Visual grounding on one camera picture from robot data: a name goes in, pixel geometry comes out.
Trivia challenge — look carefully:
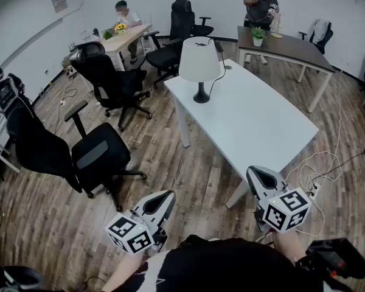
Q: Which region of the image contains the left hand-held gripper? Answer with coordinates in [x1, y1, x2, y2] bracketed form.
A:
[105, 190, 176, 254]

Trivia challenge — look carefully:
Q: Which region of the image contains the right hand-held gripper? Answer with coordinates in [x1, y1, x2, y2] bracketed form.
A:
[246, 165, 311, 234]

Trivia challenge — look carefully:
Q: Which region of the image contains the white table lamp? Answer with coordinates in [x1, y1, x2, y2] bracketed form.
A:
[178, 36, 222, 105]

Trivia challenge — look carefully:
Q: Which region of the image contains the person's right forearm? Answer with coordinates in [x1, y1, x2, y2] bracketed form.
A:
[272, 229, 308, 263]

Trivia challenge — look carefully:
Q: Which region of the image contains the person's left forearm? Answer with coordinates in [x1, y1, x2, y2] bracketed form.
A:
[100, 252, 149, 292]

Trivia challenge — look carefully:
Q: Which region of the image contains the dark brown desk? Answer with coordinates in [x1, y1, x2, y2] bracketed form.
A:
[236, 25, 336, 114]

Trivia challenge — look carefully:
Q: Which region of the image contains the light wooden desk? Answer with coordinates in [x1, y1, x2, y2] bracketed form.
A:
[78, 23, 153, 72]

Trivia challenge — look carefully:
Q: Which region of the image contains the white power strip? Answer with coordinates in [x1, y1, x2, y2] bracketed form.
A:
[304, 181, 322, 201]

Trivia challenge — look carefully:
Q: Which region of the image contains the person's black shirt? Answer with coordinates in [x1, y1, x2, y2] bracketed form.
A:
[133, 235, 326, 292]

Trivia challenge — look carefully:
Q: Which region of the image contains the black device with red buttons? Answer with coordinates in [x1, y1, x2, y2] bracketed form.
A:
[295, 238, 365, 292]

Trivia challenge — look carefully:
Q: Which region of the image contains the green plant in white pot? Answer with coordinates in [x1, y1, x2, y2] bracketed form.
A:
[250, 25, 267, 47]

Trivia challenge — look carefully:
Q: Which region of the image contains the grey black office chair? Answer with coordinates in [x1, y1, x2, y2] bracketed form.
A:
[0, 263, 44, 292]

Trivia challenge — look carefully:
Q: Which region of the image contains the pale wooden stand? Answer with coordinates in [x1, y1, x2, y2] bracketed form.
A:
[269, 12, 284, 39]

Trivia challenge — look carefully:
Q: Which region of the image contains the grey jacket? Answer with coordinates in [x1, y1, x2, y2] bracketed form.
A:
[310, 19, 332, 44]

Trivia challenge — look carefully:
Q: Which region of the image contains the white side table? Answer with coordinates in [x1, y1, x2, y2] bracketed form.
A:
[0, 109, 21, 175]

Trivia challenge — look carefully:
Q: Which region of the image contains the black high-back office chair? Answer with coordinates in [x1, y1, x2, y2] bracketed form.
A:
[142, 0, 196, 90]

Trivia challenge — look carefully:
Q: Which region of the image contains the black floor cable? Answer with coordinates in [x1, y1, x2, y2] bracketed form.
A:
[310, 143, 365, 179]

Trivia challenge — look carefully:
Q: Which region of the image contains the white floor cable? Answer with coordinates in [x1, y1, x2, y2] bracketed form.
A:
[53, 74, 78, 133]
[284, 71, 344, 238]

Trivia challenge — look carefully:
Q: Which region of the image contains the white frame chair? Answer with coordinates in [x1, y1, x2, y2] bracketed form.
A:
[139, 12, 159, 56]

